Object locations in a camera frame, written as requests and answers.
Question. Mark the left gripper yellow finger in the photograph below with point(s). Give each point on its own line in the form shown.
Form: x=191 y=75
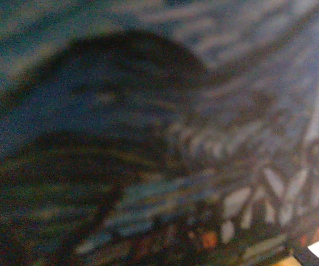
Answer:
x=289 y=261

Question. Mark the starry night print box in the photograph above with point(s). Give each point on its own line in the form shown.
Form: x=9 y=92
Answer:
x=148 y=110

